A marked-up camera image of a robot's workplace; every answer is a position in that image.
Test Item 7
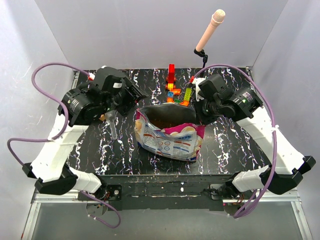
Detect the lower yellow pet bowl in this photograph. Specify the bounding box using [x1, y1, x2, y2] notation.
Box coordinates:
[99, 114, 106, 122]

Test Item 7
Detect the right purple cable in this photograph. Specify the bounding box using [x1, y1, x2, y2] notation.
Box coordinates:
[193, 64, 278, 220]

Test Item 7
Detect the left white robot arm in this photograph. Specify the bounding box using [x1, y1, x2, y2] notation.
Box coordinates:
[22, 73, 148, 200]

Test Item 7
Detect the pink pet food bag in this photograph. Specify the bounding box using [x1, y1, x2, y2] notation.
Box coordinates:
[134, 103, 206, 162]

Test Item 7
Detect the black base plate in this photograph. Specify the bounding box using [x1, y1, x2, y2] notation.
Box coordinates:
[44, 174, 286, 212]

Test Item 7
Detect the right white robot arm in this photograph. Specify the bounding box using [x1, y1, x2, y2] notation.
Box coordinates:
[193, 86, 316, 199]

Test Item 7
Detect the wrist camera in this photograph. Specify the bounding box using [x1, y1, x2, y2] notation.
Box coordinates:
[191, 74, 230, 102]
[88, 65, 125, 95]

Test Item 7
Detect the red toy block tower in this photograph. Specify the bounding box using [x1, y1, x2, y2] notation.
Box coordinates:
[165, 64, 176, 91]

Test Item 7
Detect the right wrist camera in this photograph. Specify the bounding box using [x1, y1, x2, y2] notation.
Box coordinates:
[191, 74, 230, 102]

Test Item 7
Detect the aluminium frame rail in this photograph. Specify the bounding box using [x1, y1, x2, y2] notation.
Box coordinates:
[21, 70, 313, 240]

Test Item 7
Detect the pink microphone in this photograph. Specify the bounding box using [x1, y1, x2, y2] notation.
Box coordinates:
[195, 9, 226, 52]

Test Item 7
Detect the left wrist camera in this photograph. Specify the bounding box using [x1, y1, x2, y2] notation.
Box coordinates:
[88, 65, 125, 95]

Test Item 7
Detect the translucent plastic food scoop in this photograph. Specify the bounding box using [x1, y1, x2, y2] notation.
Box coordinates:
[104, 110, 118, 140]

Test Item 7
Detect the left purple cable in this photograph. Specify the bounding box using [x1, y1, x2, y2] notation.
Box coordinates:
[6, 62, 122, 229]

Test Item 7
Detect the colourful toy block track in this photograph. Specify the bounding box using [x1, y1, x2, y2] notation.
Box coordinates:
[166, 88, 192, 107]

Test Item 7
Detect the black microphone stand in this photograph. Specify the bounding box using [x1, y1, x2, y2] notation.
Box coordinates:
[193, 49, 208, 68]

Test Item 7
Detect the purple cable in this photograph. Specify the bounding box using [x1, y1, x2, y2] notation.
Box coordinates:
[6, 62, 122, 229]
[193, 64, 278, 220]

